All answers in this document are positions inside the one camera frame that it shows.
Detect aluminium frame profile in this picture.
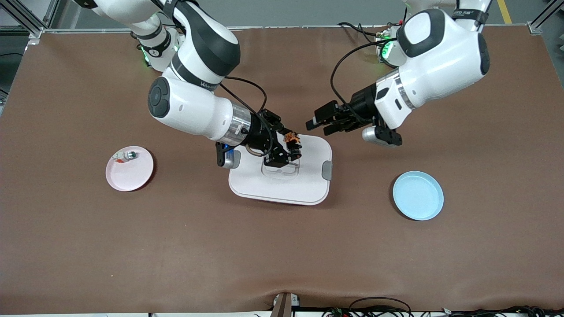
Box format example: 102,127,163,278
0,0,60,39
528,0,564,36

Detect light blue round plate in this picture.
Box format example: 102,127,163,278
393,171,444,221

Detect brown camera mount post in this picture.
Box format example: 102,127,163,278
271,292,301,317

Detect white lidded storage box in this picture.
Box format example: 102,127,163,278
228,133,333,206

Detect black cable bundle with LEDs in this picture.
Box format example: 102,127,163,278
441,305,564,317

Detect black left base cables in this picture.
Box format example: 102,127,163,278
338,21,399,47

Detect pink round plate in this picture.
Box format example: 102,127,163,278
105,146,155,192

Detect brown table mat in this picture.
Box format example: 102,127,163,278
0,26,564,314

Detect orange black push-button switch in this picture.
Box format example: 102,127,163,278
283,132,303,160

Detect black looped cable bundle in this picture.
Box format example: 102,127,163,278
324,297,412,317

